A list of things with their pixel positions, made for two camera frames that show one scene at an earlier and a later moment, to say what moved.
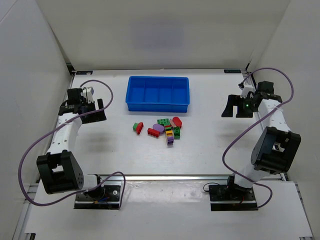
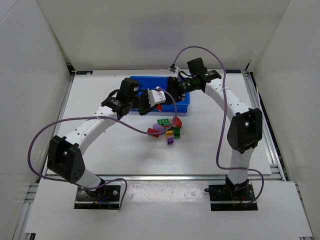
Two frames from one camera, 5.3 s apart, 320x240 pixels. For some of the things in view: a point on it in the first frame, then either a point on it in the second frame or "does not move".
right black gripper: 236,100 -> 175,88
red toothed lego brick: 154,132 does not move
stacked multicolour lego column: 169,134 does not move
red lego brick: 139,127 -> 159,107
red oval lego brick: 177,122 does not move
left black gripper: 93,115 -> 145,106
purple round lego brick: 159,127 does not move
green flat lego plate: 164,121 does not move
